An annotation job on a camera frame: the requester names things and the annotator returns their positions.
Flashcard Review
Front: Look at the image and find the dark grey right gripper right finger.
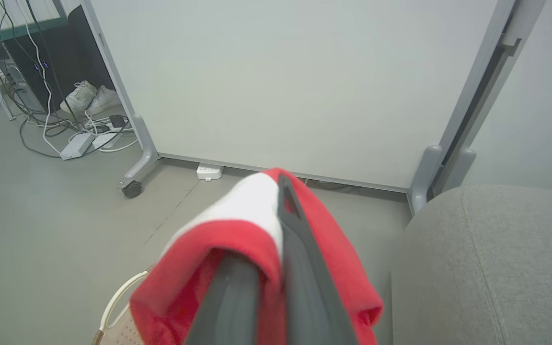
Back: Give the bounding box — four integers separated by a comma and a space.
276, 173, 359, 345

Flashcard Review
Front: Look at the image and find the black cable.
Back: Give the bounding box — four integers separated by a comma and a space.
0, 0, 130, 159

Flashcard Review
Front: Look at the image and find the black computer tower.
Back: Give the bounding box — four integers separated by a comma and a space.
0, 5, 114, 113

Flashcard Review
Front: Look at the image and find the grey fabric sofa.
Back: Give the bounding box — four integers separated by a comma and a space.
391, 185, 552, 345

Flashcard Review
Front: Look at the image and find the red and white garment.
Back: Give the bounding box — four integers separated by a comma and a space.
129, 168, 384, 345

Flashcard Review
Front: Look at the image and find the white partition panel on casters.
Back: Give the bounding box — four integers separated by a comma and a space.
80, 0, 516, 214

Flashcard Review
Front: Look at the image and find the white sneaker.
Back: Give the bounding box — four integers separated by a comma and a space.
86, 85, 122, 116
60, 80, 98, 115

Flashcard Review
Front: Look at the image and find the small white floor device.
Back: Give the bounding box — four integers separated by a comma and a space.
196, 163, 223, 181

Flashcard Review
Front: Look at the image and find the white laundry basket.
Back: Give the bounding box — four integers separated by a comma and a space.
92, 269, 152, 345

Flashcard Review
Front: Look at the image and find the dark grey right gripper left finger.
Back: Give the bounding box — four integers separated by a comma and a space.
184, 253, 260, 345

